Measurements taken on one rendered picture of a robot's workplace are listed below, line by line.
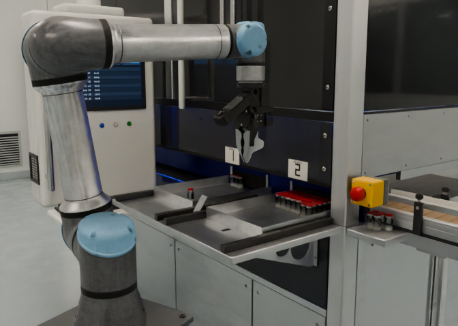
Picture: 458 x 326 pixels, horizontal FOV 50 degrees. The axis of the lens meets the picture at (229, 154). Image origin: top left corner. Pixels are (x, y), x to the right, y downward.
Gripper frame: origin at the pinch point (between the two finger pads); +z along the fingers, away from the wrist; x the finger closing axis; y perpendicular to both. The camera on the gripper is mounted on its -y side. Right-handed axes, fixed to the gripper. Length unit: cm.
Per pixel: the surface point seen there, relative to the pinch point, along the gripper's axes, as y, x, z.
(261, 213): 17.3, 12.6, 21.4
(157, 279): 28, 101, 77
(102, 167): -3, 89, 16
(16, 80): 77, 544, -13
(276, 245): 2.2, -10.9, 21.8
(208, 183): 26, 54, 20
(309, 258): 25.0, -1.1, 33.8
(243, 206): 15.8, 19.7, 20.3
